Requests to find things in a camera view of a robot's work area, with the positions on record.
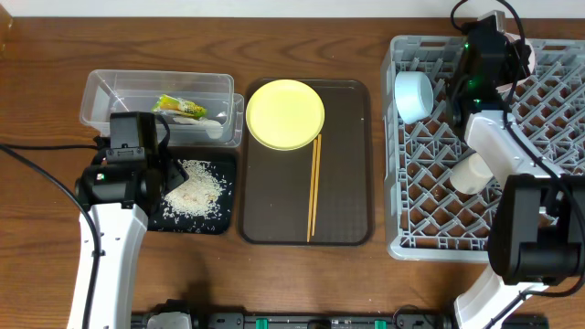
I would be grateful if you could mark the pile of rice grains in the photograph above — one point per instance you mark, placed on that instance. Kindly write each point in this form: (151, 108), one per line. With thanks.
(196, 203)

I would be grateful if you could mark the dark brown serving tray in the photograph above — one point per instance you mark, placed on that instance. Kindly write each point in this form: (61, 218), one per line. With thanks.
(275, 197)

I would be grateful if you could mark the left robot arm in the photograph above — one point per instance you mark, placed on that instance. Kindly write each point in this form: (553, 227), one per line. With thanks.
(118, 192)

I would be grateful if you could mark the green orange snack wrapper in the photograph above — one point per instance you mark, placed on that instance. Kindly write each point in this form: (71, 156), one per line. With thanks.
(179, 107)

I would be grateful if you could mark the black plastic bin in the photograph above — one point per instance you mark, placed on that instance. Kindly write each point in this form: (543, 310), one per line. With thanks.
(227, 165)

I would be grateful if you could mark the clear plastic bin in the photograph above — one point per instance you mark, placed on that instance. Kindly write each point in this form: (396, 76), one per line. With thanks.
(109, 91)

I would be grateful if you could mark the yellow plate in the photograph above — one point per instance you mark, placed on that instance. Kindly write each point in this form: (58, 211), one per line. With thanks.
(285, 115)

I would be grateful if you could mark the wooden chopstick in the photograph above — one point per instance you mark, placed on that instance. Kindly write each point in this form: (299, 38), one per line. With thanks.
(311, 196)
(317, 163)

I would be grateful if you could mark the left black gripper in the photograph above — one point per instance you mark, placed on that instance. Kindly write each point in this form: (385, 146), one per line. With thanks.
(173, 173)

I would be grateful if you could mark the white bowl with residue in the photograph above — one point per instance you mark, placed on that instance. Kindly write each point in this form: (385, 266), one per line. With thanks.
(530, 64)

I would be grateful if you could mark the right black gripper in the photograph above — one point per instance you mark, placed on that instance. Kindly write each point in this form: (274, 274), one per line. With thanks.
(455, 96)

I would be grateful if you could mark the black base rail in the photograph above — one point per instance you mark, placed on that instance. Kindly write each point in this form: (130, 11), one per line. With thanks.
(176, 314)

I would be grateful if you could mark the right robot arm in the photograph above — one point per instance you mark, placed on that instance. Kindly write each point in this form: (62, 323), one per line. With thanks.
(536, 241)

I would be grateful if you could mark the grey dishwasher rack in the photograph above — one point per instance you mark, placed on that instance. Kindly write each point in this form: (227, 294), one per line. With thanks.
(426, 218)

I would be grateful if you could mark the light blue bowl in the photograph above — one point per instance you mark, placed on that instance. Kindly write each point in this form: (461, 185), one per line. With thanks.
(413, 96)

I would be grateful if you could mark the small pale green cup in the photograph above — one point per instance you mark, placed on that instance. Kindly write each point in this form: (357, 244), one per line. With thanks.
(471, 175)

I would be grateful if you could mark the white tissue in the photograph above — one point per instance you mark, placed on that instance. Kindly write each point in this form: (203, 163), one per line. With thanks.
(212, 128)

